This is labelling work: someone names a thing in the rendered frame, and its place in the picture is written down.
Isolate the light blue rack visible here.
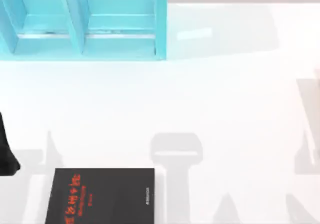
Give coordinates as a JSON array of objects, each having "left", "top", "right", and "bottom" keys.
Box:
[{"left": 0, "top": 0, "right": 168, "bottom": 61}]

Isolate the black book with red lettering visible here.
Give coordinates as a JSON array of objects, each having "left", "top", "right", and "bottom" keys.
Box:
[{"left": 44, "top": 168, "right": 156, "bottom": 224}]

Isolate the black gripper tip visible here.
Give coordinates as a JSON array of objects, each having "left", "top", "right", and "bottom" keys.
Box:
[{"left": 0, "top": 112, "right": 21, "bottom": 177}]

